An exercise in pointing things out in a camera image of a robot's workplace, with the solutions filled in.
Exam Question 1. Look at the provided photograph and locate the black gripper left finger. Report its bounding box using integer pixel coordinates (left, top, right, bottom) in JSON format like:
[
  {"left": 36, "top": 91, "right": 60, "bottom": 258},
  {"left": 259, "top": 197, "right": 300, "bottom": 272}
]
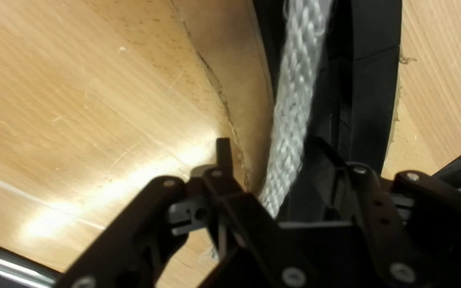
[{"left": 52, "top": 136, "right": 317, "bottom": 288}]

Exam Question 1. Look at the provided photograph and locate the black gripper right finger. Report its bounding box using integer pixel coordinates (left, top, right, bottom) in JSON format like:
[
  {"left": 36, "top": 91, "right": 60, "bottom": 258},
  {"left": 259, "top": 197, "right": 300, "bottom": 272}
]
[{"left": 280, "top": 134, "right": 461, "bottom": 288}]

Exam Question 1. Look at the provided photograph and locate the white braided rope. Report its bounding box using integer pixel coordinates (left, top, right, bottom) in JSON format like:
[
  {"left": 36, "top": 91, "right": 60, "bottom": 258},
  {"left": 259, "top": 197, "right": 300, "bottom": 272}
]
[{"left": 257, "top": 0, "right": 334, "bottom": 219}]

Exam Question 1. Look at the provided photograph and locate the black curved rail object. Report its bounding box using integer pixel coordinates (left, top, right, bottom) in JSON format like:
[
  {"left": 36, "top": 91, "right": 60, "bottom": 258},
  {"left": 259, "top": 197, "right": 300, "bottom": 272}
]
[{"left": 251, "top": 0, "right": 403, "bottom": 222}]

